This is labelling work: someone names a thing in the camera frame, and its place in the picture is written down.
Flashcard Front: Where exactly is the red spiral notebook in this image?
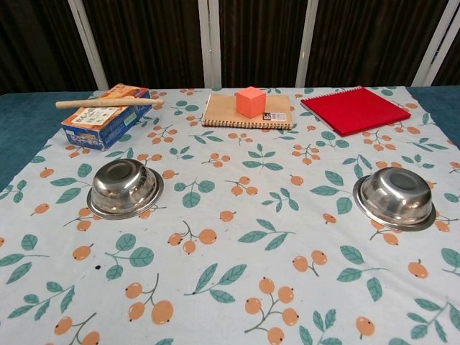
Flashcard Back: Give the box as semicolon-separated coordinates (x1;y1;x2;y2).
300;86;412;137

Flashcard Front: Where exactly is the blue orange cardboard box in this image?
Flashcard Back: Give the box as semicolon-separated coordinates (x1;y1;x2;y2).
60;83;152;152

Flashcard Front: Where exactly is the kraft spiral notebook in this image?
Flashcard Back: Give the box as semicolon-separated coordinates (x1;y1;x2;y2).
201;93;294;129

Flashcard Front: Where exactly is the wooden rolling pin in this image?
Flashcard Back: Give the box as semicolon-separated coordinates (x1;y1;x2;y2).
55;96;165;109

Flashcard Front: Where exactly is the orange cube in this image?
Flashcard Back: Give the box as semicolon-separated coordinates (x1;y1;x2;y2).
236;86;267;119

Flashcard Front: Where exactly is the teal table cover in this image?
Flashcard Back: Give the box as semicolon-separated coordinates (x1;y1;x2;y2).
0;85;460;193

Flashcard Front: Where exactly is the dark pleated curtain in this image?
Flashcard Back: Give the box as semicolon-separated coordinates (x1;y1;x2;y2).
0;0;460;95

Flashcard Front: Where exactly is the white frame post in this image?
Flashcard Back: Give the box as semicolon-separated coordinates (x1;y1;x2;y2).
68;0;109;91
198;0;222;89
296;0;320;88
411;0;460;87

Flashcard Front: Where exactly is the floral fruit print tablecloth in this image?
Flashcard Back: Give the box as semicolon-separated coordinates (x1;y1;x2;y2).
0;86;460;345

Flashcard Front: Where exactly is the metal bowl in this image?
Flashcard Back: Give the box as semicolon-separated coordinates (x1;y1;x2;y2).
352;166;437;231
87;158;165;219

